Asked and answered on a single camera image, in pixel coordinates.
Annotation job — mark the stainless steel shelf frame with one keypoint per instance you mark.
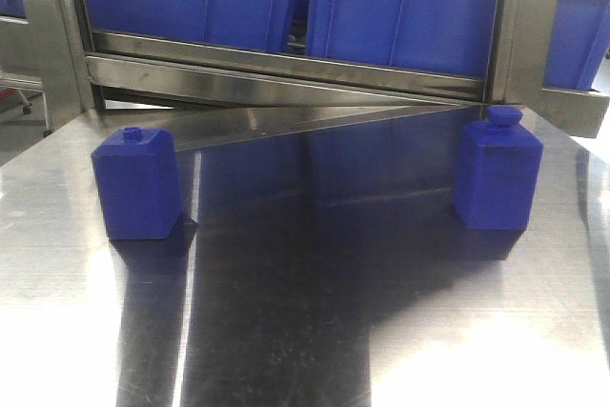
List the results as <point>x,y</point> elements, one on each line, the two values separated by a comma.
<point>55,50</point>

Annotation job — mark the blue bin in middle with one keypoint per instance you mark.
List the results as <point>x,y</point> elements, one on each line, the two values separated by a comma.
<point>437,36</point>

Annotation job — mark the blue bottle part with cap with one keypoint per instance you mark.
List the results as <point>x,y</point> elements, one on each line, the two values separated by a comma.
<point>497,171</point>

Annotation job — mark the blue bin at right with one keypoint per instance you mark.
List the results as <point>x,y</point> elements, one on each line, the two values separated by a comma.
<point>579,41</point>

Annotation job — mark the blue bottle part with neck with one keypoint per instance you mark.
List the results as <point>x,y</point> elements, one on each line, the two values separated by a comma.
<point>136,175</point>

